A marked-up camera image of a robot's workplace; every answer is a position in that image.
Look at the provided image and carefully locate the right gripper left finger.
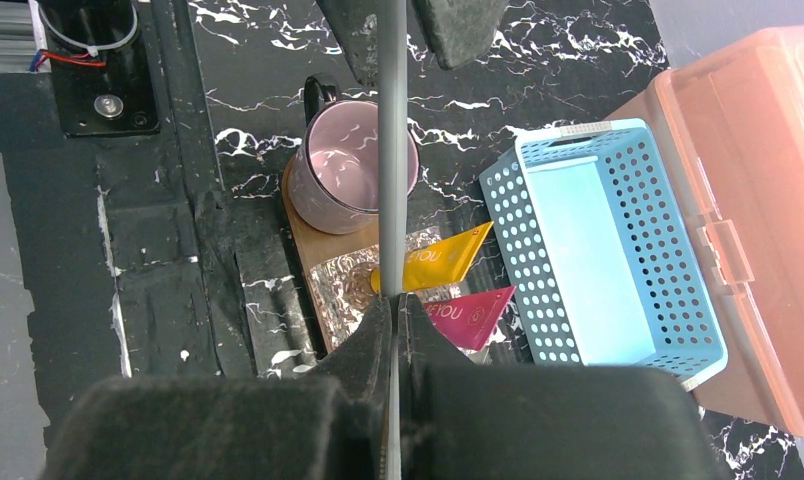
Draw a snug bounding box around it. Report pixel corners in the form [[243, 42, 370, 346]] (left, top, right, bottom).
[[42, 297, 391, 479]]

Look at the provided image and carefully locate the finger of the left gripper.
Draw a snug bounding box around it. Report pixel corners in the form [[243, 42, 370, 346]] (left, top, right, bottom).
[[412, 0, 508, 70], [316, 0, 378, 85]]

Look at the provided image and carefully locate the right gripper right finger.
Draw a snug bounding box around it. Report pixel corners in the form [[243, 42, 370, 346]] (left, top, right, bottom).
[[398, 294, 723, 479]]

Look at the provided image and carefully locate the grey toothbrush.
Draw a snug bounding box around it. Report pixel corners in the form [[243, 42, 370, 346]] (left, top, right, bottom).
[[377, 0, 408, 301]]

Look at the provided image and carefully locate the pink toothpaste tube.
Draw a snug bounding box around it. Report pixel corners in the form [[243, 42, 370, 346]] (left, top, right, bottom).
[[424, 286, 515, 351]]

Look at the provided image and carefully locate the clear textured glass cup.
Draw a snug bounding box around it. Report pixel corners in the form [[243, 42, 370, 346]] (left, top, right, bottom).
[[307, 225, 470, 352]]

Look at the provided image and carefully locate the yellow toothpaste tube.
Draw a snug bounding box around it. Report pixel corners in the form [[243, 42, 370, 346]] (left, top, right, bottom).
[[403, 221, 494, 292]]

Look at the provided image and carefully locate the purple ceramic mug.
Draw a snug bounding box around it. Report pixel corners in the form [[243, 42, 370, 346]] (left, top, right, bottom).
[[287, 72, 421, 236]]

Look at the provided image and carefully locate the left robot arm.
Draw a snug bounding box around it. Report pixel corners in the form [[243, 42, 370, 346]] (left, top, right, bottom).
[[29, 1, 507, 137]]

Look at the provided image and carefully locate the brown wooden oval tray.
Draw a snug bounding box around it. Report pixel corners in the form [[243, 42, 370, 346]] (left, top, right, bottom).
[[281, 155, 383, 356]]

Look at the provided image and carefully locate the light blue plastic basket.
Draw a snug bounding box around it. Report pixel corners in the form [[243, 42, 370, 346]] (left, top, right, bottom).
[[479, 118, 728, 391]]

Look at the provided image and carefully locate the salmon plastic toolbox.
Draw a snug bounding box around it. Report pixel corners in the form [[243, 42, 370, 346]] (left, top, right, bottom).
[[613, 25, 804, 437]]

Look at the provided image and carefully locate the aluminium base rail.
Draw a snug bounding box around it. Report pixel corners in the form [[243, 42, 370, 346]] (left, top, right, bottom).
[[0, 1, 47, 73]]

